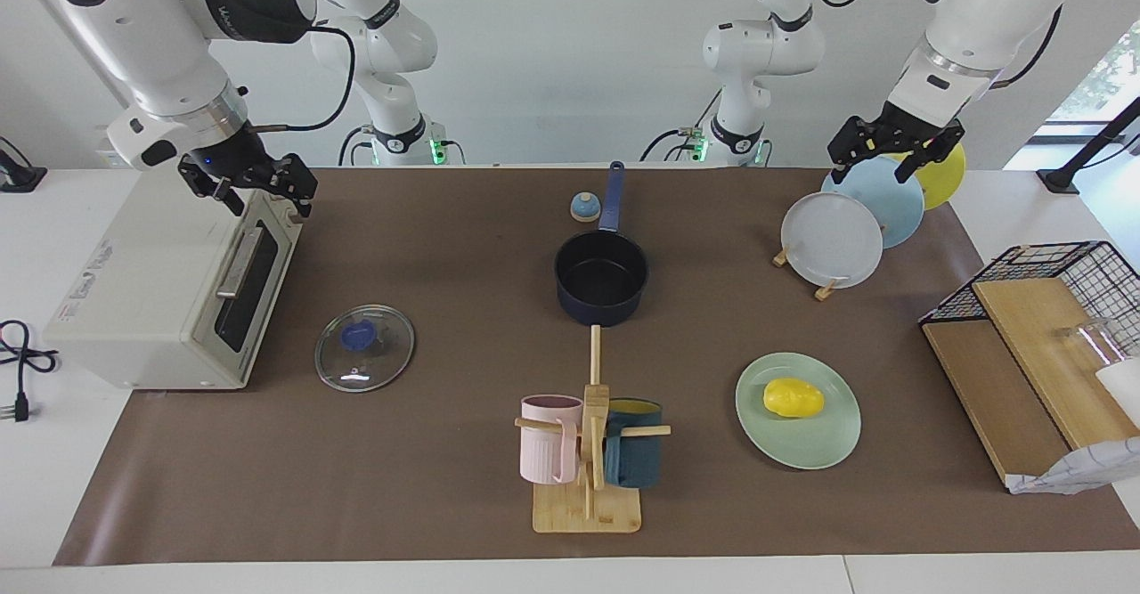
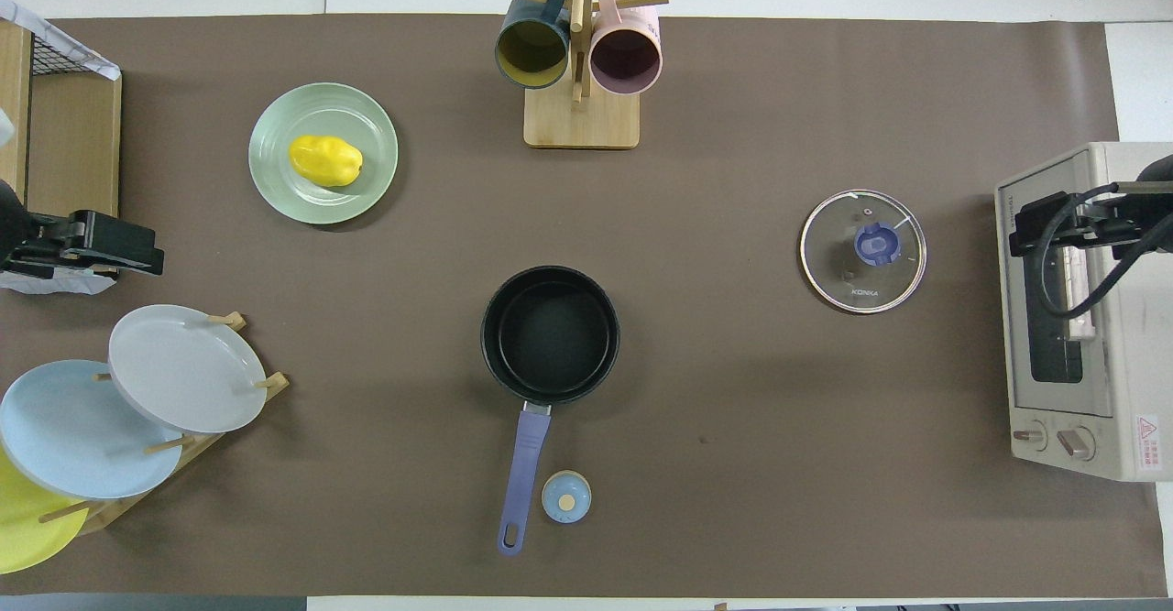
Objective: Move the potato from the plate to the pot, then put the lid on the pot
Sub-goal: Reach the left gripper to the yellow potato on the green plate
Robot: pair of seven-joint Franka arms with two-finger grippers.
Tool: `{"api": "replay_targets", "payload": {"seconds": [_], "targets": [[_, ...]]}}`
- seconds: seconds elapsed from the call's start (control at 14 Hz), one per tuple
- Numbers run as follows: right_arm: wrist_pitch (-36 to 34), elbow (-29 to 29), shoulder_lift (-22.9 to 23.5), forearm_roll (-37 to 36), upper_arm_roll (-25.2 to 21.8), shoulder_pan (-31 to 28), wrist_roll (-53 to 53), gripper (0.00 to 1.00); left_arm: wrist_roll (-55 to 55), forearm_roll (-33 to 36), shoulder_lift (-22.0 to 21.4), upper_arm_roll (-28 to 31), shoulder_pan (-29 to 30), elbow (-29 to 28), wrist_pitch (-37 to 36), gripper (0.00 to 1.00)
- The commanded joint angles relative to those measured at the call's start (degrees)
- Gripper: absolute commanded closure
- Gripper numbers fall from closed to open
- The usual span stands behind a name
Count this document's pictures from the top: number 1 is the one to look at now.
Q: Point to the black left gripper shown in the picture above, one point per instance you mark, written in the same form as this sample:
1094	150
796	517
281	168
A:
908	126

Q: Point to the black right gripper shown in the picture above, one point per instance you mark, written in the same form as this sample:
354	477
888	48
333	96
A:
233	158

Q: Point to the glass lid with blue knob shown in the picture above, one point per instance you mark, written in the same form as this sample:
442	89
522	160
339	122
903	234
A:
385	362

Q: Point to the yellow lemon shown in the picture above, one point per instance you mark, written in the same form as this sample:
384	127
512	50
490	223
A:
793	398

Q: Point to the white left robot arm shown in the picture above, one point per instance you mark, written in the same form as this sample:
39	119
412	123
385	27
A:
980	6

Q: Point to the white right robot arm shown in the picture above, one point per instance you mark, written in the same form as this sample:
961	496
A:
134	24

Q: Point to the light blue plate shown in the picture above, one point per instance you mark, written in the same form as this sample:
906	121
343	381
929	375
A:
891	211

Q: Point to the yellow plate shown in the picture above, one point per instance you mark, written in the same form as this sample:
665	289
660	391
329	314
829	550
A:
946	186

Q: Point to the grey plate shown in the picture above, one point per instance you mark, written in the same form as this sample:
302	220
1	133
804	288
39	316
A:
833	242

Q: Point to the wooden plate rack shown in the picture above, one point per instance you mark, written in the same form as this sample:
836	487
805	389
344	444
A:
826	291

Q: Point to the pale green plate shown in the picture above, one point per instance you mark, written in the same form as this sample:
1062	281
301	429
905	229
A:
802	444

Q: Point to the beige toaster oven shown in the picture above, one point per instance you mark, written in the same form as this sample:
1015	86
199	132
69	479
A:
151	291

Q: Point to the black clamp stand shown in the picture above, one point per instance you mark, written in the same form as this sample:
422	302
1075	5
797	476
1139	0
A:
1060	180

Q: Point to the black table clamp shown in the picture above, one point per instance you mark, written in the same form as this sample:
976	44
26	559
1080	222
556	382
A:
18	180

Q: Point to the light wooden cutting board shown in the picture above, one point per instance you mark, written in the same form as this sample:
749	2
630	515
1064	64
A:
1042	345

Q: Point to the dark wooden cutting board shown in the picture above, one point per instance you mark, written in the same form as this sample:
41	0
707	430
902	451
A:
989	398

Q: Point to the clear glass cup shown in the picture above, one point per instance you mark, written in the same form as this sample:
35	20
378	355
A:
1100	340

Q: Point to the brown table mat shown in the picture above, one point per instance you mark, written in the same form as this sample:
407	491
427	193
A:
427	460

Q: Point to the dark blue saucepan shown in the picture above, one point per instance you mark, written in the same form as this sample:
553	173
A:
601	305

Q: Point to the white cup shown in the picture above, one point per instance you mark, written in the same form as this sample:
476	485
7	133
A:
1124	389

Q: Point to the white patterned cloth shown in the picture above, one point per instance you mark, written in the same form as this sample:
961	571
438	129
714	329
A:
1087	469

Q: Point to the pink mug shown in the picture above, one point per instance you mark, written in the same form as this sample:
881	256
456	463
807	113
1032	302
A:
545	451

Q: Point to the teal mug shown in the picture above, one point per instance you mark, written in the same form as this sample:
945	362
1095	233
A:
637	460

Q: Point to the wooden mug rack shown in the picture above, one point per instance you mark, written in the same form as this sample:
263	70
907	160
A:
588	514

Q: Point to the white wall socket box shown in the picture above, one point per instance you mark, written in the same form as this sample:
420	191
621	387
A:
111	159

